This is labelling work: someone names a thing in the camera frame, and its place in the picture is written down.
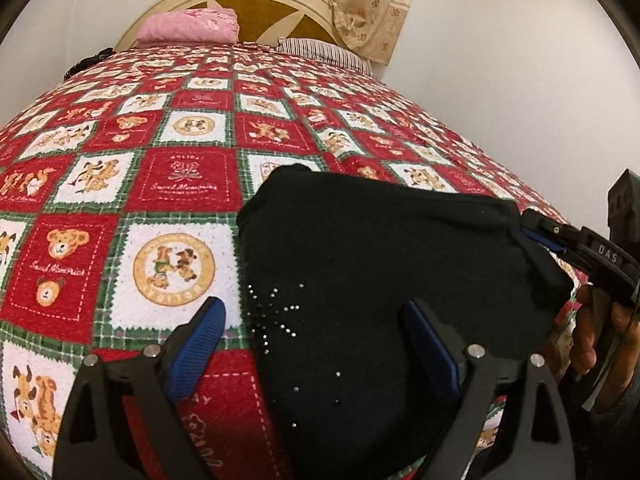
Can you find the pink folded blanket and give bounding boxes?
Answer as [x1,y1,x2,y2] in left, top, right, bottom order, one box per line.
[136,8,240,44]

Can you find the red patchwork bear bedsheet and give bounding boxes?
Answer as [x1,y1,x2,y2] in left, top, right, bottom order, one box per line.
[1,44,555,479]

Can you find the cream wooden headboard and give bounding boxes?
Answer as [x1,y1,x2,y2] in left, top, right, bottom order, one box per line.
[115,0,345,51]

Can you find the black pants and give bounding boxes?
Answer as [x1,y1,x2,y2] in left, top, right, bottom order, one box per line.
[236,165,574,479]

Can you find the black object beside bed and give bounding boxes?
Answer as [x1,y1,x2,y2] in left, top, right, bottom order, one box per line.
[63,48,116,81]

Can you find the striped pillow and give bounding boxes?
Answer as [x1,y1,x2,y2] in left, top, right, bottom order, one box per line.
[277,37,374,77]

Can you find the person's right hand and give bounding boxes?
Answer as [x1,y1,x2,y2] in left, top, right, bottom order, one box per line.
[570,285,639,414]

